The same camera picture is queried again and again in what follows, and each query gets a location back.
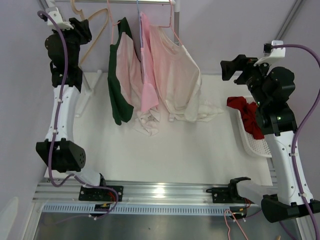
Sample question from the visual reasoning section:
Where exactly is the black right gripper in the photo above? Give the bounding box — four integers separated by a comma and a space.
220, 55, 276, 108

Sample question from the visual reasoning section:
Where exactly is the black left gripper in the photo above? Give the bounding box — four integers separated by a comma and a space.
52, 18, 92, 67

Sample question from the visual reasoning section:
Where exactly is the beige wooden hanger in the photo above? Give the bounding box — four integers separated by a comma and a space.
70, 0, 111, 68

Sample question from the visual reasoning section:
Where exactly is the red t shirt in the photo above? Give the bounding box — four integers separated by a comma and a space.
226, 96, 265, 140

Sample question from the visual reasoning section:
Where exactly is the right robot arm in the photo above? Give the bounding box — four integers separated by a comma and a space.
220, 54, 320, 223

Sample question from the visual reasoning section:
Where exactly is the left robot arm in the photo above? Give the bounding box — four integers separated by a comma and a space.
35, 11, 108, 201

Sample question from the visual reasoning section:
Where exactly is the pink hanger left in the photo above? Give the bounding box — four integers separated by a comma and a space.
107, 0, 120, 45

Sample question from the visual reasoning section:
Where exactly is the pink hanger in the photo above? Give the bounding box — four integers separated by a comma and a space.
107, 0, 120, 45
149, 0, 186, 56

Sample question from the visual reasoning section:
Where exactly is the green and white t shirt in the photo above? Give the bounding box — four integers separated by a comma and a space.
107, 17, 143, 126

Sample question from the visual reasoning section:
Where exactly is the pink hanger right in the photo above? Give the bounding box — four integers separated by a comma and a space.
149, 0, 186, 56

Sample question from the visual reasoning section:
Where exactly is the pink t shirt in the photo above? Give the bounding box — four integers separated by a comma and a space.
139, 12, 159, 112

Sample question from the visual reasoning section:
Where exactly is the metal clothes rack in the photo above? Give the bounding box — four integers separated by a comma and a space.
43, 0, 183, 118

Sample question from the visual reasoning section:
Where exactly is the white perforated basket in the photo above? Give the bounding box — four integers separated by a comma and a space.
235, 96, 271, 158

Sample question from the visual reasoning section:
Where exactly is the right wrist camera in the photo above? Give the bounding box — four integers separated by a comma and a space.
254, 40, 286, 66

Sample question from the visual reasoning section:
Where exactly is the aluminium frame post right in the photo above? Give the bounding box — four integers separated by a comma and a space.
272, 0, 307, 41

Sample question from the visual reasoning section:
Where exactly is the pink cable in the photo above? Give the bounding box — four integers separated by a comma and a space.
223, 209, 250, 240

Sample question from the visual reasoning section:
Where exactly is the aluminium mounting rail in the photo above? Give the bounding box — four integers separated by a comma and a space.
32, 177, 307, 216

